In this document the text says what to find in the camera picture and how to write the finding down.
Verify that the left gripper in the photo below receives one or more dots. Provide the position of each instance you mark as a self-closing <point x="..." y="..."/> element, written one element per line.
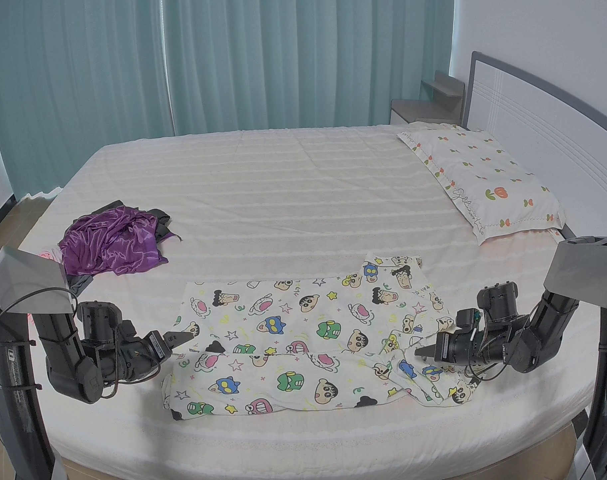
<point x="151" y="355"/>

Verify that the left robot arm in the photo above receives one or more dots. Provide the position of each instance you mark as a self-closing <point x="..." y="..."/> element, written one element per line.
<point x="63" y="358"/>

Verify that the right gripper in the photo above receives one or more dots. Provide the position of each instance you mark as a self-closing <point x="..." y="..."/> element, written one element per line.
<point x="456" y="349"/>

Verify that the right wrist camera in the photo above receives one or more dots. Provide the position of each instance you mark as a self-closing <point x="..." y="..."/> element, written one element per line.
<point x="467" y="319"/>

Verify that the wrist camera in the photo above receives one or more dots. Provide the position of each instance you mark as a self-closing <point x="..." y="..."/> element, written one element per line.
<point x="467" y="319"/>
<point x="128" y="332"/>

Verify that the white printed pillow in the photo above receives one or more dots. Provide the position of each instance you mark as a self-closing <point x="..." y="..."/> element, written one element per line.
<point x="483" y="178"/>

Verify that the grey bedside table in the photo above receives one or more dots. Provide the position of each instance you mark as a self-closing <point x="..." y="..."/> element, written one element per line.
<point x="418" y="110"/>

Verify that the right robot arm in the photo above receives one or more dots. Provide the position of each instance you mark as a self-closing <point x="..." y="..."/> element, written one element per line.
<point x="583" y="273"/>

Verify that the bed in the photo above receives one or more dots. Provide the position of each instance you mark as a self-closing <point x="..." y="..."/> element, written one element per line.
<point x="283" y="193"/>

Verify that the white printed pyjama top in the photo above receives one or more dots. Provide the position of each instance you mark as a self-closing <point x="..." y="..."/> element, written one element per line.
<point x="283" y="318"/>

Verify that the black garment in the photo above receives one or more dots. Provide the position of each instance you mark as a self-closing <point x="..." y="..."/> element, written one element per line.
<point x="161" y="223"/>

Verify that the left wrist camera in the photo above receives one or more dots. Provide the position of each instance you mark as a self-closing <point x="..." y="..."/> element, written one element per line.
<point x="128" y="332"/>

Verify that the blue-green curtain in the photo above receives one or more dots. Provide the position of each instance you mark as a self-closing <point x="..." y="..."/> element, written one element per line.
<point x="308" y="43"/>
<point x="73" y="68"/>

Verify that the purple garment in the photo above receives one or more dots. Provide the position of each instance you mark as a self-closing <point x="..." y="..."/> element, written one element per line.
<point x="113" y="243"/>

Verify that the pink garment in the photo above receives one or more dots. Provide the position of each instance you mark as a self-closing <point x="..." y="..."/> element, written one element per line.
<point x="51" y="255"/>

